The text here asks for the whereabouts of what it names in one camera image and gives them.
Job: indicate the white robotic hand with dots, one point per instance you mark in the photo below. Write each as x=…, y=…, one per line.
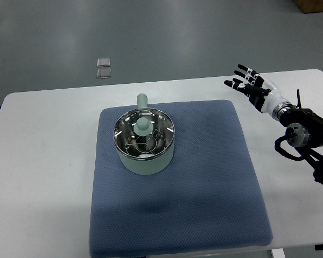
x=273, y=103

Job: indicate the glass lid with green knob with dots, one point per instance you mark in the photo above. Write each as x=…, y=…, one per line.
x=142, y=121

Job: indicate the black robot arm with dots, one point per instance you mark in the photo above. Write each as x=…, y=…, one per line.
x=303, y=138

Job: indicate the green pot with steel interior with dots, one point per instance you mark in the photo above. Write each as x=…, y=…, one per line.
x=147, y=167

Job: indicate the brown cardboard box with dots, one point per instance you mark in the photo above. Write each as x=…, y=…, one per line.
x=309, y=6

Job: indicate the blue quilted mat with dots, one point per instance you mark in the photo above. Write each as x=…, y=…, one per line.
x=207, y=198

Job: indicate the lower floor socket plate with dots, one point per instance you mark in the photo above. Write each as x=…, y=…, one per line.
x=103, y=73

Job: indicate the floor socket plate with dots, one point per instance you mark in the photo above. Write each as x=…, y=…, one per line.
x=103, y=62
x=103, y=73

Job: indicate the upper floor socket plate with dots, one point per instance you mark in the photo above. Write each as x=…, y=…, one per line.
x=103, y=62

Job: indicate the wire steaming rack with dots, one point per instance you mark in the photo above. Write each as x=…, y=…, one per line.
x=151, y=144

